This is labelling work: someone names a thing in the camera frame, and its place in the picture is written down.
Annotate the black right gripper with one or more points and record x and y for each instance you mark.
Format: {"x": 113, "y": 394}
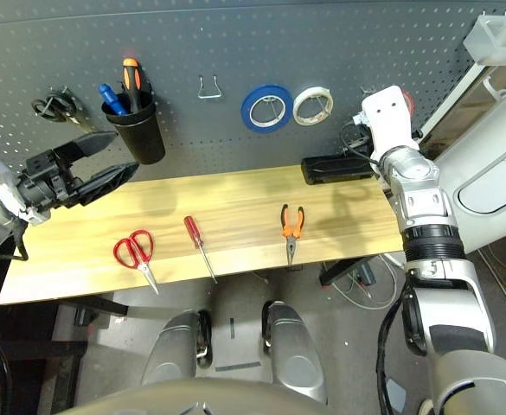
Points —
{"x": 365, "y": 138}

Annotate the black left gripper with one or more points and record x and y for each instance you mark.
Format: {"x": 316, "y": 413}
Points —
{"x": 49, "y": 181}

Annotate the red tape roll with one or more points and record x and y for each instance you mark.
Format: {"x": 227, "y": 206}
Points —
{"x": 408, "y": 101}

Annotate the orange black long-nose pliers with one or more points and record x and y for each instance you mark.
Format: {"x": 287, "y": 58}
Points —
{"x": 291, "y": 238}

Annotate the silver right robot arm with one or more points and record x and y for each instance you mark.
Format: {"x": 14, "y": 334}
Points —
{"x": 425, "y": 203}

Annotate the dark grey metal pegboard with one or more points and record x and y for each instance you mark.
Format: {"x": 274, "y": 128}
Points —
{"x": 235, "y": 43}

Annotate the black plastic tool case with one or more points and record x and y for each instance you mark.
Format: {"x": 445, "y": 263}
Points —
{"x": 330, "y": 169}

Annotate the silver tape peg hook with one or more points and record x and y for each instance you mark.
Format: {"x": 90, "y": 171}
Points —
{"x": 367, "y": 91}

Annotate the black plastic cup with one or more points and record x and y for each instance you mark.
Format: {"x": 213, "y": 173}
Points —
{"x": 142, "y": 138}

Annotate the white tape roll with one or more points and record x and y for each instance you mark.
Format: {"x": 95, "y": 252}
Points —
{"x": 298, "y": 108}

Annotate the blue tape roll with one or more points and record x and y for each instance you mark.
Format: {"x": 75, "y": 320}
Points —
{"x": 246, "y": 110}

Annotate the white rounded appliance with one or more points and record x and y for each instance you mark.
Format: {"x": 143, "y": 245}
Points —
{"x": 495, "y": 173}

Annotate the translucent plastic bin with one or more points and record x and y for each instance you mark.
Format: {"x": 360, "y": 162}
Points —
{"x": 490, "y": 39}

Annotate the silver left robot leg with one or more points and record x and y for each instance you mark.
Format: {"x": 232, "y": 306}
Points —
{"x": 174, "y": 350}

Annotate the silver robot leg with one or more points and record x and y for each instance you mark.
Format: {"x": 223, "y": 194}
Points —
{"x": 296, "y": 354}
{"x": 174, "y": 350}

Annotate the silver right robot leg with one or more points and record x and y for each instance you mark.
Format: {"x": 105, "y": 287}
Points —
{"x": 296, "y": 354}

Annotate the grey robot torso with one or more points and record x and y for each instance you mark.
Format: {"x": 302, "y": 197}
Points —
{"x": 192, "y": 400}

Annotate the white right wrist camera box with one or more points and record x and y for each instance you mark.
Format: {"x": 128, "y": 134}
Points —
{"x": 386, "y": 116}

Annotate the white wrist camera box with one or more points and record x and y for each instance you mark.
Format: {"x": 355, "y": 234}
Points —
{"x": 1, "y": 190}
{"x": 386, "y": 116}

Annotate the white pegboard frame post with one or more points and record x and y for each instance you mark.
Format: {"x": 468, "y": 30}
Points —
{"x": 451, "y": 93}

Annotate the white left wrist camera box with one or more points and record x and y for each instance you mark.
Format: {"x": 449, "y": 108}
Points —
{"x": 1, "y": 190}

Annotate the black table bracket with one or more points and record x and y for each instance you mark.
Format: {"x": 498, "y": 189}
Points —
{"x": 334, "y": 270}

